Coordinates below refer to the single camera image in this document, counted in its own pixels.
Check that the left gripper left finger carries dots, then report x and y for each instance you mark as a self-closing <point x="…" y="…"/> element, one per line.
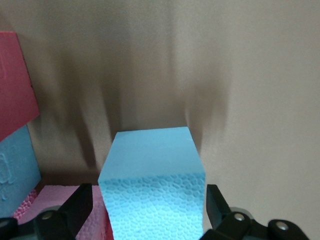
<point x="62" y="220"/>

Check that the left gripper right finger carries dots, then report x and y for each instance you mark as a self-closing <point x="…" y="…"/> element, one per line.
<point x="225" y="222"/>

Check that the pink foam cube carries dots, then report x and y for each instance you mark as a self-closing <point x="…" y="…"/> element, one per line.
<point x="57" y="197"/>

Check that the light blue foam cube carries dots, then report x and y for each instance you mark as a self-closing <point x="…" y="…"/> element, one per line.
<point x="155" y="175"/>
<point x="17" y="170"/>

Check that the rose red foam cube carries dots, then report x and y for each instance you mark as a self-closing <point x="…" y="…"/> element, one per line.
<point x="15" y="87"/>

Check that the brown table mat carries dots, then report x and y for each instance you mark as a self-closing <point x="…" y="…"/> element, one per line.
<point x="225" y="75"/>

